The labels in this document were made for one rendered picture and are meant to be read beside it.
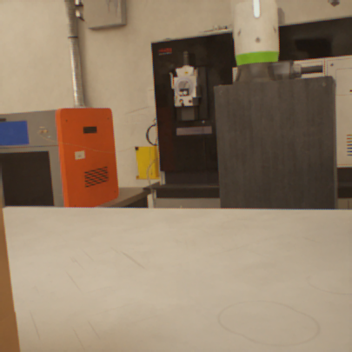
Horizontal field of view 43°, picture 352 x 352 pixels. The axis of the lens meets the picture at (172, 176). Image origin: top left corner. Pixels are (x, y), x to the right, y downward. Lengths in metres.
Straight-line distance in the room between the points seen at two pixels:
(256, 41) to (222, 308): 1.05
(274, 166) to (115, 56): 2.51
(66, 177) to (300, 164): 0.92
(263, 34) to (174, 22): 2.15
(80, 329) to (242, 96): 1.00
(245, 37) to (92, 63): 2.47
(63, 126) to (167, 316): 1.45
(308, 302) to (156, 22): 3.21
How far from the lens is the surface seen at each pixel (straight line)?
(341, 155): 2.09
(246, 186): 1.32
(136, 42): 3.58
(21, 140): 1.91
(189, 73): 2.12
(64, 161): 1.79
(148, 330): 0.38
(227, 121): 1.32
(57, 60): 3.91
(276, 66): 1.37
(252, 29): 1.37
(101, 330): 0.39
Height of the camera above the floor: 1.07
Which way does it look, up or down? 7 degrees down
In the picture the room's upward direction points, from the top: 4 degrees counter-clockwise
